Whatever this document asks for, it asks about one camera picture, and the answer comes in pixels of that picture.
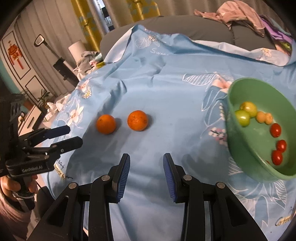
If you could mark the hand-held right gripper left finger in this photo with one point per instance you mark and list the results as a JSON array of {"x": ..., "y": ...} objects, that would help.
[{"x": 121, "y": 178}]

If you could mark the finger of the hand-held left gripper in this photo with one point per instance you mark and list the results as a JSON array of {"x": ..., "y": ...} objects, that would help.
[
  {"x": 56, "y": 131},
  {"x": 69, "y": 143}
]

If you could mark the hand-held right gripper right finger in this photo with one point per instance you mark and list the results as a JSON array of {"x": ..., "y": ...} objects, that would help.
[{"x": 170, "y": 178}]

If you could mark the orange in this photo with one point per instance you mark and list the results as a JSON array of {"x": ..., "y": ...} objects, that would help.
[
  {"x": 106, "y": 124},
  {"x": 137, "y": 120}
]

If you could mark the green plastic bowl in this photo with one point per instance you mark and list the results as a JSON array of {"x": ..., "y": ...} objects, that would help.
[{"x": 259, "y": 162}]

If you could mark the green jujube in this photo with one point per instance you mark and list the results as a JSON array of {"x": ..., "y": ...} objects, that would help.
[{"x": 242, "y": 118}]

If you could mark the yellow-green jujube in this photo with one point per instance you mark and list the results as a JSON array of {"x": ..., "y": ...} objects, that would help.
[{"x": 249, "y": 108}]

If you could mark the small kumquat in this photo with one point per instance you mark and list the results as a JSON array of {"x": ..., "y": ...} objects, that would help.
[
  {"x": 260, "y": 117},
  {"x": 269, "y": 118}
]

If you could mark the person's left forearm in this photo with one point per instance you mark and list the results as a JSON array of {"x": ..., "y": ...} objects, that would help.
[{"x": 11, "y": 213}]

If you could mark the person's left hand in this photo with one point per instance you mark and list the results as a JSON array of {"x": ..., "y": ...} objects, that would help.
[{"x": 10, "y": 185}]

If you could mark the white plastic bags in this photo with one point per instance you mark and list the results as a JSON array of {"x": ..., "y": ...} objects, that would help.
[{"x": 56, "y": 106}]

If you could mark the potted green plant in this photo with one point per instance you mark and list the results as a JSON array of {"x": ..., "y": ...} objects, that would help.
[{"x": 44, "y": 98}]

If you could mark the black upright vacuum cleaner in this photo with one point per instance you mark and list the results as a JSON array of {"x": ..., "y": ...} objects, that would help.
[{"x": 64, "y": 69}]

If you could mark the pile of grey clothes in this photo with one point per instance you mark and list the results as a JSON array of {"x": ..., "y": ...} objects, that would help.
[{"x": 86, "y": 61}]

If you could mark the white paper roll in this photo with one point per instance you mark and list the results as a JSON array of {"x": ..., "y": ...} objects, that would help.
[{"x": 76, "y": 49}]

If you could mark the blue floral bedsheet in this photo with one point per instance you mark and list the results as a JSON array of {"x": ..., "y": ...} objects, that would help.
[{"x": 166, "y": 88}]

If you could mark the yellow patterned curtain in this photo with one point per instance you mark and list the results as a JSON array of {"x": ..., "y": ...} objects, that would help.
[
  {"x": 143, "y": 9},
  {"x": 89, "y": 25}
]

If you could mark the grey bed cushion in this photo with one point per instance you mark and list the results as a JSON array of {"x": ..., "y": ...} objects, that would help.
[{"x": 180, "y": 26}]

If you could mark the grey curtain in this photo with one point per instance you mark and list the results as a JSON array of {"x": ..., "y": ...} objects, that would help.
[{"x": 180, "y": 7}]

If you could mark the purple crumpled clothing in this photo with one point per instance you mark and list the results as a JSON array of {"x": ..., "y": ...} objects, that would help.
[{"x": 275, "y": 32}]

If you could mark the pink crumpled clothing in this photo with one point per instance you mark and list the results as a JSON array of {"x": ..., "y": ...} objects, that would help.
[{"x": 240, "y": 12}]

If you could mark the red wall ornament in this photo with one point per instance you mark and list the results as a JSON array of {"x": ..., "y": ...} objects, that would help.
[{"x": 15, "y": 53}]

